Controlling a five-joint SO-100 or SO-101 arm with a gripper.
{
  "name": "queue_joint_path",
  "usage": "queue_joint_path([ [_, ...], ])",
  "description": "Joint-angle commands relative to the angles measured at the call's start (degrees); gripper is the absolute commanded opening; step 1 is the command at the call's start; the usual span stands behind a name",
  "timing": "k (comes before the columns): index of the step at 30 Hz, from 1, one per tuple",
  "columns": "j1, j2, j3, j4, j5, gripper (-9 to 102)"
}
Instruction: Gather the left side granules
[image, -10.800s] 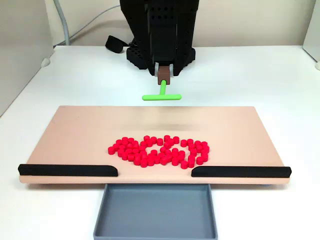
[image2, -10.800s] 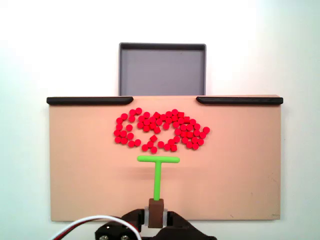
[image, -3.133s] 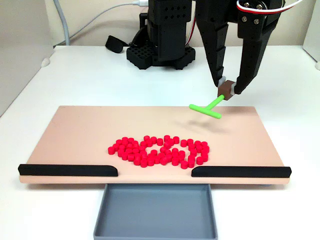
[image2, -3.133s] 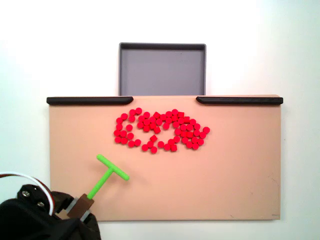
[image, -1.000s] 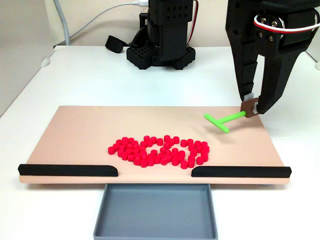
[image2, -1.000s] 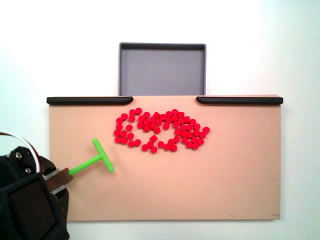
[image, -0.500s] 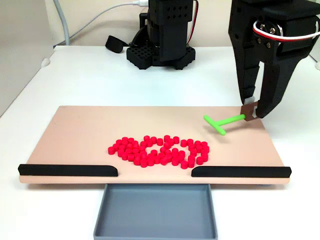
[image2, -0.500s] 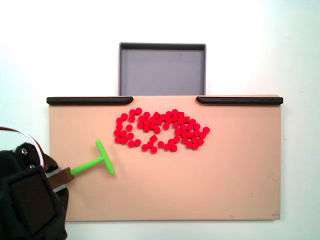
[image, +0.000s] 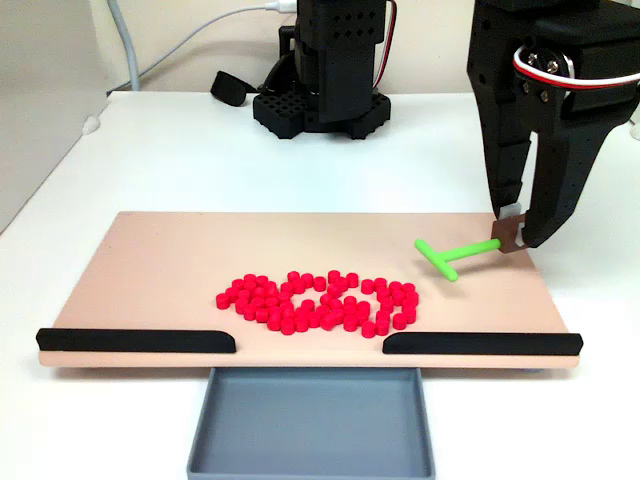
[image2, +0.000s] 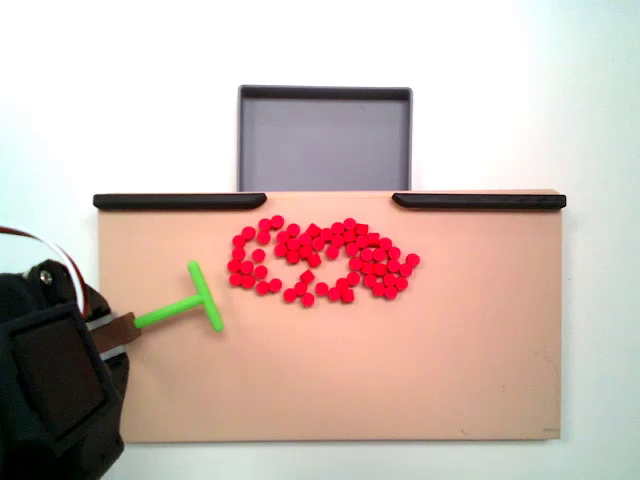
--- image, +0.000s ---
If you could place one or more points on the green T-shaped pusher tool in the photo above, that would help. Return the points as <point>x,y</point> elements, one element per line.
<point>475,249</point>

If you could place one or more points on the small white lump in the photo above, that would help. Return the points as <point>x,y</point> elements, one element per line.
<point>91,125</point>
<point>635,131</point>

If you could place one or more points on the red cylindrical granule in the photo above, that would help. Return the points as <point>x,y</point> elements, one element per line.
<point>248,278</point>
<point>293,276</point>
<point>306,279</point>
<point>381,328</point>
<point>333,276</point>
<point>232,292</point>
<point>352,278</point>
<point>301,323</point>
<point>368,329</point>
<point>222,300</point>
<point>262,280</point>
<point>287,326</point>
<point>327,321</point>
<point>350,322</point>
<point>261,316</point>
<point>400,321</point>
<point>410,314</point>
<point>274,322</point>
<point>237,284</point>
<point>320,283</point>

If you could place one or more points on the grey tray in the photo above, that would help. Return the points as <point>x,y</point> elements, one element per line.
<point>310,425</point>

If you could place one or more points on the beige board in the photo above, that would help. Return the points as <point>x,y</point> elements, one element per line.
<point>150,260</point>

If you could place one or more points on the black edge rail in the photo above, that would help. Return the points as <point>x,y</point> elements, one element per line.
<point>480,344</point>
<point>135,341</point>

